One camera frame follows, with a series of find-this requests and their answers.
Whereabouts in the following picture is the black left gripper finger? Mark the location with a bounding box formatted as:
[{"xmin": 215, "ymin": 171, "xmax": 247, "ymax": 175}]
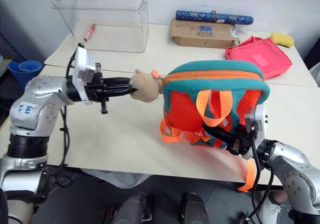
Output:
[
  {"xmin": 106, "ymin": 76, "xmax": 133, "ymax": 88},
  {"xmin": 106, "ymin": 85, "xmax": 138, "ymax": 97}
]

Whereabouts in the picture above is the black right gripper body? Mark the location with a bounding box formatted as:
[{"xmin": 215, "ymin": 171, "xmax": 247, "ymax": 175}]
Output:
[{"xmin": 226, "ymin": 124, "xmax": 256, "ymax": 156}]

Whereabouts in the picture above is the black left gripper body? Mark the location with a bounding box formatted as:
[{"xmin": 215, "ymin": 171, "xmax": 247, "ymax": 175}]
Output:
[{"xmin": 86, "ymin": 63, "xmax": 109, "ymax": 115}]

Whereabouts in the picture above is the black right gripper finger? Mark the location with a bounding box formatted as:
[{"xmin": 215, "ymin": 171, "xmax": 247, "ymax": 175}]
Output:
[{"xmin": 201, "ymin": 123, "xmax": 235, "ymax": 145}]

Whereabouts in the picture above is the beige plush pendant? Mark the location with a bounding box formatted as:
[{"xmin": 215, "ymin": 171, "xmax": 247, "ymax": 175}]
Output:
[{"xmin": 129, "ymin": 68, "xmax": 163, "ymax": 104}]

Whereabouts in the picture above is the orange and teal backpack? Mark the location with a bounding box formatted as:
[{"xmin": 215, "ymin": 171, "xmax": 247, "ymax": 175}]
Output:
[{"xmin": 159, "ymin": 59, "xmax": 271, "ymax": 193}]

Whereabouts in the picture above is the clear plastic box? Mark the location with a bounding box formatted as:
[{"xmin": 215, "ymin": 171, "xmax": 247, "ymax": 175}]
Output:
[{"xmin": 51, "ymin": 0, "xmax": 152, "ymax": 54}]

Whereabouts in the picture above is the brown cardboard box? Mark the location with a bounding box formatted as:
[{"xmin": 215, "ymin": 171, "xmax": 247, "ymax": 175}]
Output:
[{"xmin": 168, "ymin": 18, "xmax": 241, "ymax": 49}]

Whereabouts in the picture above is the red pen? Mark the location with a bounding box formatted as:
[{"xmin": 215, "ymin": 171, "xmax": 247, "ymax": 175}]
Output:
[{"xmin": 83, "ymin": 23, "xmax": 97, "ymax": 42}]

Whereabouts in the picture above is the white sneaker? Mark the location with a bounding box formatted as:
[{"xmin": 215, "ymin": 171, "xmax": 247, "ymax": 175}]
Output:
[{"xmin": 259, "ymin": 190, "xmax": 292, "ymax": 224}]

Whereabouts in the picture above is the blue rolled mat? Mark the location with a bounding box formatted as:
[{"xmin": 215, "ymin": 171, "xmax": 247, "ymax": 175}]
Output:
[{"xmin": 7, "ymin": 60, "xmax": 43, "ymax": 90}]

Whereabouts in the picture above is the dark rounded shape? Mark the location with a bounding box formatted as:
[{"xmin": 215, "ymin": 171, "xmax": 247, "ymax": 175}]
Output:
[
  {"xmin": 181, "ymin": 192, "xmax": 210, "ymax": 224},
  {"xmin": 117, "ymin": 192, "xmax": 155, "ymax": 224}
]

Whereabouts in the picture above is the pink fabric bag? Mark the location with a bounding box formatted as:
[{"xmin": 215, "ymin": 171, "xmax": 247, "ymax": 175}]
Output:
[{"xmin": 224, "ymin": 35, "xmax": 293, "ymax": 80}]

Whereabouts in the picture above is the white plastic bag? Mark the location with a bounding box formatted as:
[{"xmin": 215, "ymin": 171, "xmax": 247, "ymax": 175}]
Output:
[{"xmin": 82, "ymin": 168, "xmax": 151, "ymax": 194}]

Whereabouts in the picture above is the blue patterned roll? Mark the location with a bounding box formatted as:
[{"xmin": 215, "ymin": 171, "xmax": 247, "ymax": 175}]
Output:
[{"xmin": 175, "ymin": 9, "xmax": 255, "ymax": 26}]

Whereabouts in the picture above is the yellow sponge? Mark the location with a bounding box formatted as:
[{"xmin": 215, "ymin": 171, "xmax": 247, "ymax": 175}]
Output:
[{"xmin": 269, "ymin": 32, "xmax": 295, "ymax": 49}]

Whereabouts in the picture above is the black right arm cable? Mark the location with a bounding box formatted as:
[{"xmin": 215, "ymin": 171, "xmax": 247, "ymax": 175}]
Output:
[{"xmin": 248, "ymin": 126, "xmax": 276, "ymax": 224}]

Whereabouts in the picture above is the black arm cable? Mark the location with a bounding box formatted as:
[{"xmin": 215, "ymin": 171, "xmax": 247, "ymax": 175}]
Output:
[
  {"xmin": 248, "ymin": 126, "xmax": 276, "ymax": 224},
  {"xmin": 44, "ymin": 56, "xmax": 78, "ymax": 187}
]

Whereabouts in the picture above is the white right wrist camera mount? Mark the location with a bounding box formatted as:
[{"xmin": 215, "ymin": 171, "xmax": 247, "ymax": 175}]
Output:
[{"xmin": 243, "ymin": 104, "xmax": 270, "ymax": 160}]

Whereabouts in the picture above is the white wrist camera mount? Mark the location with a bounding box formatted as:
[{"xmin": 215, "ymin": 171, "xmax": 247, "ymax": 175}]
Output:
[
  {"xmin": 243, "ymin": 104, "xmax": 270, "ymax": 160},
  {"xmin": 70, "ymin": 45, "xmax": 99, "ymax": 103}
]

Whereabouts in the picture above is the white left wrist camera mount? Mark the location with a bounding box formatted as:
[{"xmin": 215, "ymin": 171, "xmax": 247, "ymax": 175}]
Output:
[{"xmin": 70, "ymin": 45, "xmax": 99, "ymax": 103}]

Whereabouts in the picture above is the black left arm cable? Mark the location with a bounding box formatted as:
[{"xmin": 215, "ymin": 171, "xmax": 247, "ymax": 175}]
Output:
[{"xmin": 44, "ymin": 56, "xmax": 78, "ymax": 187}]

